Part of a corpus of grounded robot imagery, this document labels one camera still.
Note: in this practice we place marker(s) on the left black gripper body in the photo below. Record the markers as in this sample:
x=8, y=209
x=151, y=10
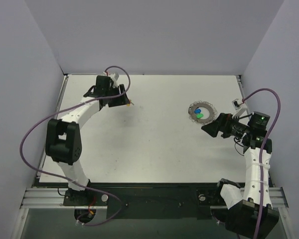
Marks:
x=122, y=93

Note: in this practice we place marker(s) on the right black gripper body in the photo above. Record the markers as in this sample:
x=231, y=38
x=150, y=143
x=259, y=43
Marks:
x=222, y=125

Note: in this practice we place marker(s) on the yellow tagged key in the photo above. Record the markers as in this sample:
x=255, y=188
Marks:
x=130, y=103

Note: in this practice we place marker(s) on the large silver keyring disc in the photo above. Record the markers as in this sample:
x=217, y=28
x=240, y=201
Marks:
x=209, y=111

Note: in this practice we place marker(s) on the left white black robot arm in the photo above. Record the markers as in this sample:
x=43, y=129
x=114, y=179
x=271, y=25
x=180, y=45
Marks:
x=63, y=139

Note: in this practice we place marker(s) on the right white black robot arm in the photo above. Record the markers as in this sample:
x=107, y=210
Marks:
x=250, y=211

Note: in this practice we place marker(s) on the green key tag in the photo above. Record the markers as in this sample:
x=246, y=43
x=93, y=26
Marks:
x=199, y=116

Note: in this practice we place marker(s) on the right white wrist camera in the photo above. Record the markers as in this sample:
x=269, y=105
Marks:
x=240, y=108

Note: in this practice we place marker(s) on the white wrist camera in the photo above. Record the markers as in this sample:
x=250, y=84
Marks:
x=240, y=108
x=113, y=75

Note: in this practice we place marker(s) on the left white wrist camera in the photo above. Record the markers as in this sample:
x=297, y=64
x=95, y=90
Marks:
x=113, y=75

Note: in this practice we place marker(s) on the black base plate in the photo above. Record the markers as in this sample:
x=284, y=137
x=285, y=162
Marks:
x=152, y=200

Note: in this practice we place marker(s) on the aluminium front rail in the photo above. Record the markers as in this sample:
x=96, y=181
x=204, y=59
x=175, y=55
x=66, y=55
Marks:
x=49, y=198

